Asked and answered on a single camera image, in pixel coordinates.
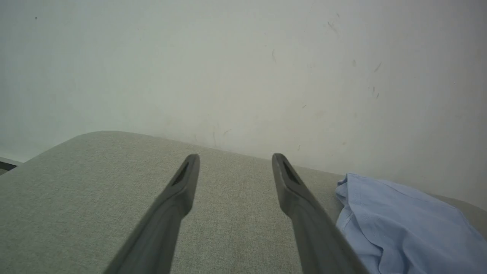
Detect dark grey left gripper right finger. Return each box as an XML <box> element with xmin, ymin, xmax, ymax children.
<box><xmin>272</xmin><ymin>153</ymin><xmax>369</xmax><ymax>274</ymax></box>

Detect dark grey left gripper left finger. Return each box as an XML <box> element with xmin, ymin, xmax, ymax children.
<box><xmin>103</xmin><ymin>154</ymin><xmax>201</xmax><ymax>274</ymax></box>

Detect light blue polo shirt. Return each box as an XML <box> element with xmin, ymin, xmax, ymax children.
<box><xmin>335</xmin><ymin>173</ymin><xmax>487</xmax><ymax>274</ymax></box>

